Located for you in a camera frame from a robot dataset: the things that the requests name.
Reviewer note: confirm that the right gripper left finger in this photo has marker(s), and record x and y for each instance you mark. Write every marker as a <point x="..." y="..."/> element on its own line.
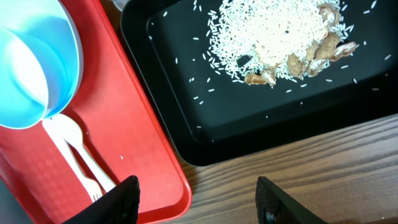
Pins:
<point x="118" y="206"/>

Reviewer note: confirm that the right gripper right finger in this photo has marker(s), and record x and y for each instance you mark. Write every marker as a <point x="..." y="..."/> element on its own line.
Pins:
<point x="274" y="206"/>

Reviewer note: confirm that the white plastic fork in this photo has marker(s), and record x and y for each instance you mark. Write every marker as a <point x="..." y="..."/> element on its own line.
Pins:
<point x="91" y="186"/>

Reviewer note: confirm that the white plastic spoon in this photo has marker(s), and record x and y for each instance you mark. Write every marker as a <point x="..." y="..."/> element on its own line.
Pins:
<point x="72" y="133"/>

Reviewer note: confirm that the rice and peanut shells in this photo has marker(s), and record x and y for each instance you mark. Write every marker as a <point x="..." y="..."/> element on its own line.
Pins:
<point x="260" y="42"/>

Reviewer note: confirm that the black waste tray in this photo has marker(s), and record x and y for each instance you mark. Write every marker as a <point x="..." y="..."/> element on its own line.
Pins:
<point x="211" y="118"/>

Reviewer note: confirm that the red plastic tray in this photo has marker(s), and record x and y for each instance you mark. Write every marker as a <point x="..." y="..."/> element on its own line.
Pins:
<point x="120" y="130"/>

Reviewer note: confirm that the light blue plate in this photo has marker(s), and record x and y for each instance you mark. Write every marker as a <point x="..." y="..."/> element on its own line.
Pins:
<point x="41" y="61"/>

